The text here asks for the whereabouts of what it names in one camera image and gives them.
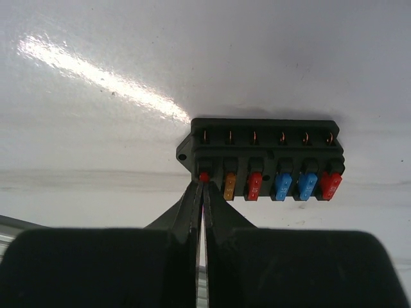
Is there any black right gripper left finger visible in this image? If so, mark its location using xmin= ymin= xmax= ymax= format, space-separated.
xmin=1 ymin=182 xmax=203 ymax=307

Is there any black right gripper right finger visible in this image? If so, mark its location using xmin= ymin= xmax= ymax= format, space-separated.
xmin=203 ymin=182 xmax=410 ymax=307

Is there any orange blade fuse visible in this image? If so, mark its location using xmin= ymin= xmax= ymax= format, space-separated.
xmin=223 ymin=173 xmax=236 ymax=201

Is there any red blade fuse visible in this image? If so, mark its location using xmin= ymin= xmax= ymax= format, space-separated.
xmin=199 ymin=172 xmax=210 ymax=183

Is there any black fuse box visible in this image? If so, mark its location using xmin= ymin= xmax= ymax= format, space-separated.
xmin=176 ymin=118 xmax=345 ymax=201

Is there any aluminium mounting rail frame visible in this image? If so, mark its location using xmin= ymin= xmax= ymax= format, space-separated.
xmin=0 ymin=215 xmax=31 ymax=260

